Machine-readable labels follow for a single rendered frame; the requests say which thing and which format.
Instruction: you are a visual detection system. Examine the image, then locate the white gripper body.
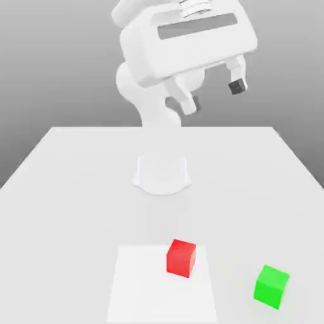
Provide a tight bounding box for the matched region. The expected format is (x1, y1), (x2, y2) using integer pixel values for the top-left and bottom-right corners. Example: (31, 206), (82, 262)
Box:
(119, 0), (258, 89)

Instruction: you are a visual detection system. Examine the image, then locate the small red cube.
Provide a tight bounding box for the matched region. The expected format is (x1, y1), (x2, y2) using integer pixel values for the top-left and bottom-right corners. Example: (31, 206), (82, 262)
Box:
(166, 238), (197, 278)

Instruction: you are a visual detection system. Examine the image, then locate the small green cube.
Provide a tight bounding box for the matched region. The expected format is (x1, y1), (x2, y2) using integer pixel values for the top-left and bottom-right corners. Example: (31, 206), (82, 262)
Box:
(253, 264), (290, 311)

